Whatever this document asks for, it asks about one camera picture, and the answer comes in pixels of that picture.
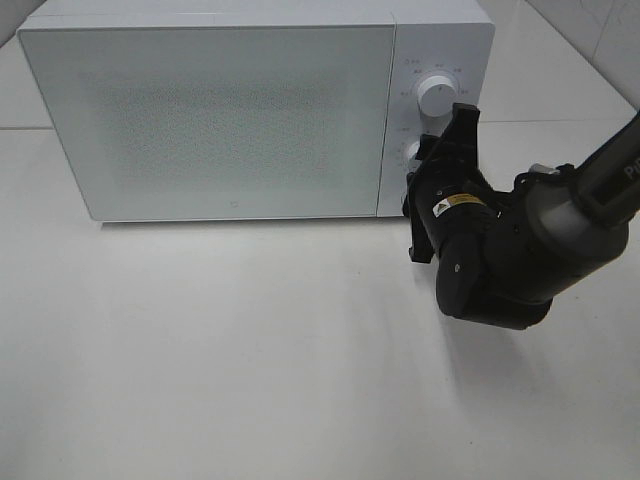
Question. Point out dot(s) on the white microwave door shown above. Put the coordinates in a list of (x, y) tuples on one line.
[(206, 124)]

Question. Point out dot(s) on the white control knob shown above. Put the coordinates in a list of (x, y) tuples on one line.
[(436, 94), (411, 160)]

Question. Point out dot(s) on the white microwave oven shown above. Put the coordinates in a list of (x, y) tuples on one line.
[(454, 37)]

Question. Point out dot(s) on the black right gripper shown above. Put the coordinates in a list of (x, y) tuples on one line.
[(448, 195)]

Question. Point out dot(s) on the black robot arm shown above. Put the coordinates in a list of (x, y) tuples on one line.
[(503, 256)]

